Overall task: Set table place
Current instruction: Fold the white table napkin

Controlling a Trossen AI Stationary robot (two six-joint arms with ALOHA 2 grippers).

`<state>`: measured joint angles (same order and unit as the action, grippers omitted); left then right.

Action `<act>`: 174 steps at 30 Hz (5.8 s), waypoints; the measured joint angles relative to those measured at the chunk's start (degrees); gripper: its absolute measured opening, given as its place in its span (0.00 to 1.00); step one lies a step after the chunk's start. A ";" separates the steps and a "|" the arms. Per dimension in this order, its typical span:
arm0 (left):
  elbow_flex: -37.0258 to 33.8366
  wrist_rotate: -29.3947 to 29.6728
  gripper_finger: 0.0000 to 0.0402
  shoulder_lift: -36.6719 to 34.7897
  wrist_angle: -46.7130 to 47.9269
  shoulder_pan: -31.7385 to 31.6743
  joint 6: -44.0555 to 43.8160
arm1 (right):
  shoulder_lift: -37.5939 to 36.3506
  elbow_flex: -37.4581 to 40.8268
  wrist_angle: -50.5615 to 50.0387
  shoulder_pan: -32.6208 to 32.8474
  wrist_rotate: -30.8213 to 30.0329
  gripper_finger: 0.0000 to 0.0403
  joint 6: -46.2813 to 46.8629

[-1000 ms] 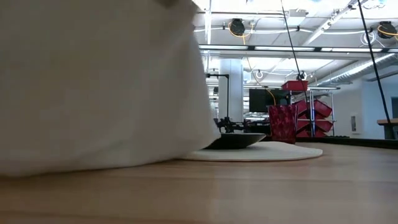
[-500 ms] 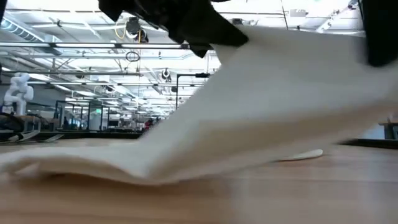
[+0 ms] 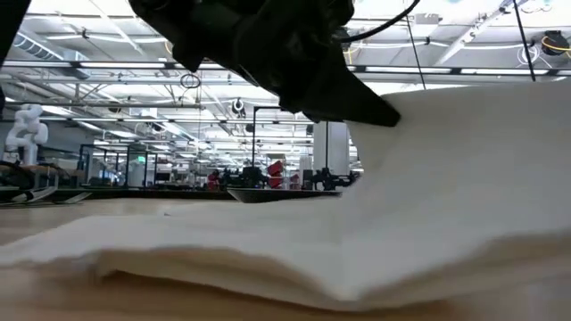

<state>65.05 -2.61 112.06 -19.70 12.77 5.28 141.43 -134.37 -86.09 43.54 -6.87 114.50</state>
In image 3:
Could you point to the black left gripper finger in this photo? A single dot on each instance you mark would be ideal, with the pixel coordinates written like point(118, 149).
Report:
point(339, 98)

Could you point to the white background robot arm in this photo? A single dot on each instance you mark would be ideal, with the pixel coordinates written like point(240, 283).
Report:
point(27, 129)

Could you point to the white cloth napkin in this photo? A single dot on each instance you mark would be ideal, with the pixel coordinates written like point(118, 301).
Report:
point(446, 200)

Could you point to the black gantry frame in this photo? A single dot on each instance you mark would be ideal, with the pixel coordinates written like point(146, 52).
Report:
point(254, 156)

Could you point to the white building column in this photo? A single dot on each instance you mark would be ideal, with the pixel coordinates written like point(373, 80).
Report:
point(334, 151)

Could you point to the red stacked bins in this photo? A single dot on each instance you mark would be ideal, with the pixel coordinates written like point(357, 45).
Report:
point(275, 169)

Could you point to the black framed work cell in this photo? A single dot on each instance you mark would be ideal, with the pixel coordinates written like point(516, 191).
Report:
point(127, 169)

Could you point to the long ceiling light strip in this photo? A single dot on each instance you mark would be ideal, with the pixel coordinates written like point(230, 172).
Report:
point(120, 65)

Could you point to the black background robot arm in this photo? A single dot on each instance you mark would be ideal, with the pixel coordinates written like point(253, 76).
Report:
point(325, 178)
point(252, 176)

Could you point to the black aluminium table frame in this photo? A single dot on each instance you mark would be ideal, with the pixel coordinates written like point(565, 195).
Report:
point(156, 194)

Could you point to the wooden workbench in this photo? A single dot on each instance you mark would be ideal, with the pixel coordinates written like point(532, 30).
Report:
point(40, 170)

